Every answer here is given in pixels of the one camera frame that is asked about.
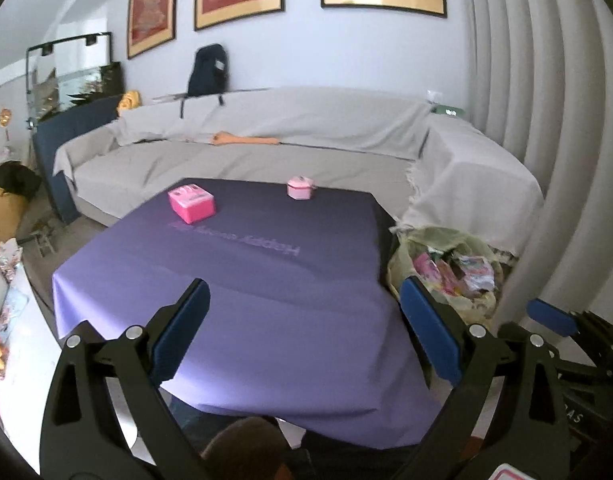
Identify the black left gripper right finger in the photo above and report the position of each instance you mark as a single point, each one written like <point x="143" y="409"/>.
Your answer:
<point x="504" y="417"/>

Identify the left red framed picture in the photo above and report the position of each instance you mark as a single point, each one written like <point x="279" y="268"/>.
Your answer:
<point x="150" y="24"/>

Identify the grey covered sofa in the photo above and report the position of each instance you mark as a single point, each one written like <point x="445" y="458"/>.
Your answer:
<point x="424" y="169"/>

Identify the pink toy box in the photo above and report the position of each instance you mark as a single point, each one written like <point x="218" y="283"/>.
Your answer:
<point x="192" y="203"/>

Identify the orange wooden back scratcher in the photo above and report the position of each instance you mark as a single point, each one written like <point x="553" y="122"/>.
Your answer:
<point x="226" y="138"/>

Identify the cardboard box with black cloth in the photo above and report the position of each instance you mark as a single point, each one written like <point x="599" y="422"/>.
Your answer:
<point x="18" y="185"/>

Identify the pink snack wrapper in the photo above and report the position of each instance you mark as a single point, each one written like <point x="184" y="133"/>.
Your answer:
<point x="437" y="275"/>

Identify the small wooden stool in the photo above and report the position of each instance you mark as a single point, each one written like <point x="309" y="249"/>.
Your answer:
<point x="43" y="241"/>

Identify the purple tablecloth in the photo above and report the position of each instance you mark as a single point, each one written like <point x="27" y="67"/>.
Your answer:
<point x="300" y="324"/>

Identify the glass fish tank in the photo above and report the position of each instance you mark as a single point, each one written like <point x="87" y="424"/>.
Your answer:
<point x="69" y="72"/>

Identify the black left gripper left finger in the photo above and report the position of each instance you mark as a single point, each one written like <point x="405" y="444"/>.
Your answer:
<point x="81" y="436"/>

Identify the grey pleated curtain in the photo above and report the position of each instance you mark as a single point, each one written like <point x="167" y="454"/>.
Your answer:
<point x="543" y="90"/>

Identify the black backpack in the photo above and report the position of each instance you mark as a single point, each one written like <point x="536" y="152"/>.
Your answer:
<point x="209" y="76"/>

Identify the green tissue pack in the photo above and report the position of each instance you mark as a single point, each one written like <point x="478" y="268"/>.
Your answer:
<point x="450" y="111"/>

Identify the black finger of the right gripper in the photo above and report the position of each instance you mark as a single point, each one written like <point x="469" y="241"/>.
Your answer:
<point x="560" y="322"/>

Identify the yellow plush toy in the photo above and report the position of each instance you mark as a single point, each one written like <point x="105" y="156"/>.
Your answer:
<point x="129" y="101"/>

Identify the trash bin with yellowish bag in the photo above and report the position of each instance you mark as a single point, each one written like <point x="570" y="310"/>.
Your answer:
<point x="480" y="268"/>

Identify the small pink toy pot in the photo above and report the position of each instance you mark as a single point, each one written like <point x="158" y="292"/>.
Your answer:
<point x="300" y="188"/>

